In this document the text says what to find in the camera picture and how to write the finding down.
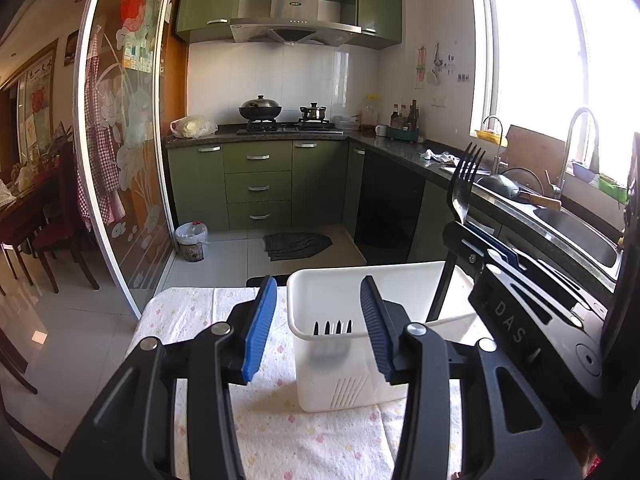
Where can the clear plastic container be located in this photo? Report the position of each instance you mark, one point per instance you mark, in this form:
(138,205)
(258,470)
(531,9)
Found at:
(346,122)

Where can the yellow basket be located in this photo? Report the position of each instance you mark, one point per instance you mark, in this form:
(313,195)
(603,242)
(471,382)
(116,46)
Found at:
(487,136)

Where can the dark wooden dining table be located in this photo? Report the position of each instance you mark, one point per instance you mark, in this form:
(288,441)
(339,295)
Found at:
(20,207)

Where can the narrow green cabinet door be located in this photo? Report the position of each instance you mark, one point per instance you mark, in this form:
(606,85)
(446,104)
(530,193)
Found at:
(355,185)

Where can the green basket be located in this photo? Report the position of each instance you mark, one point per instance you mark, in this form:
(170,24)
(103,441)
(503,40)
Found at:
(612,187)

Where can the green wall cabinet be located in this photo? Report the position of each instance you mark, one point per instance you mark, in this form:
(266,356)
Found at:
(207,0)
(380,7)

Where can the green base cabinet door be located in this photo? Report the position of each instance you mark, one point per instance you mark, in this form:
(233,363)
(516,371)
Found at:
(197,195)
(320,185)

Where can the black built-in appliance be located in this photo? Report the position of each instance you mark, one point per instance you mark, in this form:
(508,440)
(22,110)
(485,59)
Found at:
(387,205)

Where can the jar with yellow lid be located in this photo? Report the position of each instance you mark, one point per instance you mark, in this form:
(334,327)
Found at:
(369,115)

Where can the crumpled rag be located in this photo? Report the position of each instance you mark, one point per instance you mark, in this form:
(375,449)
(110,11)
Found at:
(437,156)

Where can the steel range hood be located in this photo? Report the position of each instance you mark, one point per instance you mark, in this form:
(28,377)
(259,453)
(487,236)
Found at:
(295,5)

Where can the white wall socket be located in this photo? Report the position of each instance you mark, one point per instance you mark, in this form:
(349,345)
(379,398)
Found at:
(439,101)

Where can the plastic bag with cabbage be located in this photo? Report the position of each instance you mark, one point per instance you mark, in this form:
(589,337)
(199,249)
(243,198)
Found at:
(192,127)

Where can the metal fork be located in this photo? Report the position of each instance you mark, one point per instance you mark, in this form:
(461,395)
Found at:
(461,195)

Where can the framed picture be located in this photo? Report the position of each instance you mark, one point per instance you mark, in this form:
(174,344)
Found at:
(71,49)

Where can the dark granite countertop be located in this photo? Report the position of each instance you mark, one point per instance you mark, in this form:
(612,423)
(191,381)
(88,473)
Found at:
(395,146)

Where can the floral white tablecloth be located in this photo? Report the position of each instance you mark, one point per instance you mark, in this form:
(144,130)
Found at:
(280,440)

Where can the floral glass sliding door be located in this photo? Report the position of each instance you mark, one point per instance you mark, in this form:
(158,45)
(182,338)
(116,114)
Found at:
(135,125)

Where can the steel sink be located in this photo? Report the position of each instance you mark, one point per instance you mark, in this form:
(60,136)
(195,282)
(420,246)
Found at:
(575,232)

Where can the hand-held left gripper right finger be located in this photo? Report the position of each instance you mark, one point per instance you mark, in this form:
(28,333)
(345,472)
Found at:
(375,330)

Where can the green tray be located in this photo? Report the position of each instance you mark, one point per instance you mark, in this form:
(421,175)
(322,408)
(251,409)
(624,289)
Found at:
(402,134)

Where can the small steel faucet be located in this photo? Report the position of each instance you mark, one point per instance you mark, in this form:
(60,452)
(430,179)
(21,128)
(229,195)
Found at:
(501,135)

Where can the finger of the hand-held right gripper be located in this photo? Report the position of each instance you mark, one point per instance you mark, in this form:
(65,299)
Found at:
(495,246)
(465,250)

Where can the hanging kitchen tool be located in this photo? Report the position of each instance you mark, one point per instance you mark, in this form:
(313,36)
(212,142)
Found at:
(438,62)

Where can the cluster of sauce bottles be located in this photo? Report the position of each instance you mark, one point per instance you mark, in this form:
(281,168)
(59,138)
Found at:
(405,117)

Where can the black lidded wok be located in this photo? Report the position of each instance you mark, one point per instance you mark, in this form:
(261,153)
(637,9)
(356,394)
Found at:
(260,108)

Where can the checkered apron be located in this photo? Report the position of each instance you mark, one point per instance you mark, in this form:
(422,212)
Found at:
(97,160)

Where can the tall steel faucet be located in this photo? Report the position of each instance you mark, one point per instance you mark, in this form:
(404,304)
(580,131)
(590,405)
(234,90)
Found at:
(563,165)

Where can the dark wooden dining chair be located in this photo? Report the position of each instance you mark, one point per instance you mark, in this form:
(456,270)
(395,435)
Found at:
(55,232)

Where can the kitchen window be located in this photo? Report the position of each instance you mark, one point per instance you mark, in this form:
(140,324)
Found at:
(540,60)

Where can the green drawer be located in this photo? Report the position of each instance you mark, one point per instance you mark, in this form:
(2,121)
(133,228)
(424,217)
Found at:
(240,216)
(240,187)
(240,157)

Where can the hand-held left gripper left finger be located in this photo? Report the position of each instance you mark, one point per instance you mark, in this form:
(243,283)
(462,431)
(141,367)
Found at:
(260,330)

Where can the white plastic utensil holder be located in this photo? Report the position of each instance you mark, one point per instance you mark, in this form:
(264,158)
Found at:
(322,367)

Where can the black gas stove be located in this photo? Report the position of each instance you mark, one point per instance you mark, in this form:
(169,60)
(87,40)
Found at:
(287,128)

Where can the wall poster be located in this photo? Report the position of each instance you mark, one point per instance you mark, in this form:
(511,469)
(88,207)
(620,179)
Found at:
(40,100)

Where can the wooden cutting board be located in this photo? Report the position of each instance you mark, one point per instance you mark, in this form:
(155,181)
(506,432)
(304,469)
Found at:
(530,152)

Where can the dark floor mat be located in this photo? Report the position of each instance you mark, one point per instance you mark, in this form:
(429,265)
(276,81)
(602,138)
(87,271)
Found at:
(297,246)

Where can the trash bin with bag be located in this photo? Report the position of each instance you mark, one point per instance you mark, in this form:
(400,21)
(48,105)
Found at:
(191,245)

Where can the white cup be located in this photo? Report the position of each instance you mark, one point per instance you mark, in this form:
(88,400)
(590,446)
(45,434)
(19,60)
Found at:
(381,131)

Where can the pink wall hanging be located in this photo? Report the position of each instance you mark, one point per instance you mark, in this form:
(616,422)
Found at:
(421,67)

